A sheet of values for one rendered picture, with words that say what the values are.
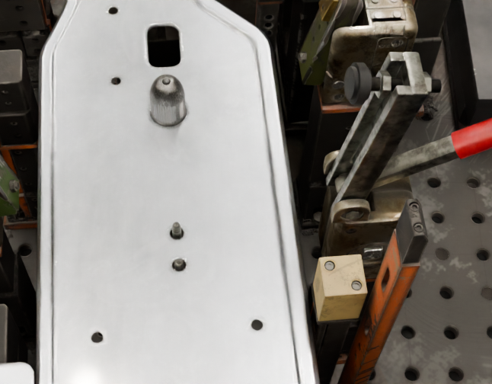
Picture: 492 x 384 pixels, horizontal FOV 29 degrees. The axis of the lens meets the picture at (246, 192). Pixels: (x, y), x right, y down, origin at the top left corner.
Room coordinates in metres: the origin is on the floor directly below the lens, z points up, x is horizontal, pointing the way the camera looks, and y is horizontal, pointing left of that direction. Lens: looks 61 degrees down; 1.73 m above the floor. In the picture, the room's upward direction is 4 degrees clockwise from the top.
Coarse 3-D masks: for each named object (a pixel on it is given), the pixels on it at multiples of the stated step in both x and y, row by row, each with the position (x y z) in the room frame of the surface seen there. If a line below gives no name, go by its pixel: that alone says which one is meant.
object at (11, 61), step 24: (0, 72) 0.53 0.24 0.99; (24, 72) 0.54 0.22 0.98; (0, 96) 0.52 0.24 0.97; (24, 96) 0.52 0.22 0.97; (0, 120) 0.51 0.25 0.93; (24, 120) 0.52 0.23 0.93; (0, 144) 0.51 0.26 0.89; (24, 144) 0.51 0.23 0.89; (24, 168) 0.52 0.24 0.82; (24, 192) 0.52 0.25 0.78; (24, 216) 0.51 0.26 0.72
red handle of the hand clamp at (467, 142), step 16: (464, 128) 0.41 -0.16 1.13; (480, 128) 0.40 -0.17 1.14; (432, 144) 0.40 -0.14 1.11; (448, 144) 0.40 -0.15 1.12; (464, 144) 0.39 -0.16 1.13; (480, 144) 0.39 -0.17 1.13; (400, 160) 0.39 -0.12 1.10; (416, 160) 0.39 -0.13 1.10; (432, 160) 0.39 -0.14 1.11; (448, 160) 0.39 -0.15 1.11; (384, 176) 0.38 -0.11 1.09; (400, 176) 0.39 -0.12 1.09
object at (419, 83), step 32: (352, 64) 0.40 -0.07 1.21; (384, 64) 0.40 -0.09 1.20; (416, 64) 0.40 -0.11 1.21; (352, 96) 0.37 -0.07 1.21; (384, 96) 0.38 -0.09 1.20; (416, 96) 0.37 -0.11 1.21; (352, 128) 0.40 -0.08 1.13; (384, 128) 0.37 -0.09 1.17; (352, 160) 0.40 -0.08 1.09; (384, 160) 0.37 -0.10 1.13; (352, 192) 0.37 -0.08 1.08
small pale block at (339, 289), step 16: (336, 256) 0.32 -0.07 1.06; (352, 256) 0.32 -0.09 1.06; (320, 272) 0.31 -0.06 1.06; (336, 272) 0.31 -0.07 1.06; (352, 272) 0.31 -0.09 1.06; (320, 288) 0.30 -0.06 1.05; (336, 288) 0.30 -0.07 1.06; (352, 288) 0.30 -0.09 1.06; (320, 304) 0.29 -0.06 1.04; (336, 304) 0.29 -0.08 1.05; (352, 304) 0.29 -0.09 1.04; (320, 320) 0.29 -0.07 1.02; (336, 320) 0.29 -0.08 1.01; (352, 320) 0.29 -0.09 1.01; (320, 336) 0.29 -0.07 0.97; (336, 336) 0.29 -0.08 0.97; (320, 352) 0.29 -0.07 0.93; (336, 352) 0.29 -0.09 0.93; (320, 368) 0.29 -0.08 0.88
